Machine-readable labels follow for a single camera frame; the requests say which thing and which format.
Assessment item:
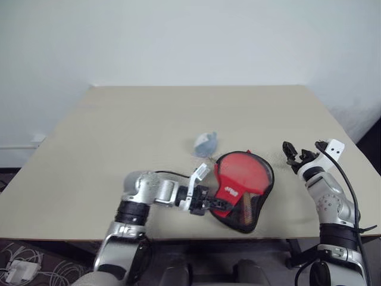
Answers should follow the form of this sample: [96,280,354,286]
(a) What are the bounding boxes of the dark rounded shape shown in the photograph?
[233,258,269,286]
[160,257,195,286]

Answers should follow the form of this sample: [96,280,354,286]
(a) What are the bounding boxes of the red table tennis paddle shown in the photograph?
[220,152,270,228]

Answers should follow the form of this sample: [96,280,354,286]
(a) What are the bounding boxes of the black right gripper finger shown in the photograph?
[299,147,317,162]
[282,141,299,164]

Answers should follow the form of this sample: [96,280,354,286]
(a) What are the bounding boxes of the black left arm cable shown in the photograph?
[154,170,193,180]

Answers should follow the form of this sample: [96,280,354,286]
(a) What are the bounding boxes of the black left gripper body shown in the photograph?
[190,184,211,216]

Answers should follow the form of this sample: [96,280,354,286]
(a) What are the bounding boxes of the white power adapter with cables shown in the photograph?
[0,240,45,271]

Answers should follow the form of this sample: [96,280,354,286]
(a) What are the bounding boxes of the crumpled blue-grey small bag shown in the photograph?
[191,130,220,159]

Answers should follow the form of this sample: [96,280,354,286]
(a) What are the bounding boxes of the black mesh red paddle case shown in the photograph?
[207,150,275,234]

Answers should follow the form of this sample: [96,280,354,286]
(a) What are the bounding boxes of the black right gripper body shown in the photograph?
[286,154,318,175]

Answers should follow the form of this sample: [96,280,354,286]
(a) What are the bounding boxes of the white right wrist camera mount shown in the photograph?
[297,138,346,180]

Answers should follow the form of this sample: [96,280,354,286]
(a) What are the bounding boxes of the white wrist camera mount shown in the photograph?
[297,138,346,180]
[179,162,211,213]

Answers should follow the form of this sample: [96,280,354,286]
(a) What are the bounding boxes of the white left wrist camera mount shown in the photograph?
[179,162,211,213]

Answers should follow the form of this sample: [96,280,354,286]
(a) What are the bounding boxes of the black table frame leg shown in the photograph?
[285,238,321,263]

